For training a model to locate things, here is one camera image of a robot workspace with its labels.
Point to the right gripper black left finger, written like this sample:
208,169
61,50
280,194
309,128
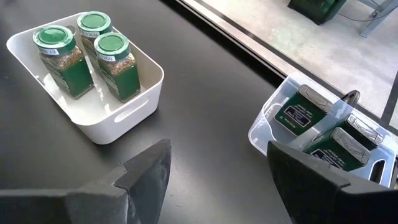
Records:
140,193

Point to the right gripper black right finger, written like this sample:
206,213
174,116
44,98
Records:
317,196

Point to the dark green black pepper tin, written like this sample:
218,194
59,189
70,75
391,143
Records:
365,130
339,152
298,115

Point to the green-lidded glass spice jar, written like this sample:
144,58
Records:
71,77
93,21
124,84

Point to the clear plastic bin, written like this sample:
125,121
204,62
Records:
270,124

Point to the white plastic bin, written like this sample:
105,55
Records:
93,118

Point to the dark green floor case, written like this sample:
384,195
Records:
317,9

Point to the grey metal leg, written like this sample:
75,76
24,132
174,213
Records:
377,17

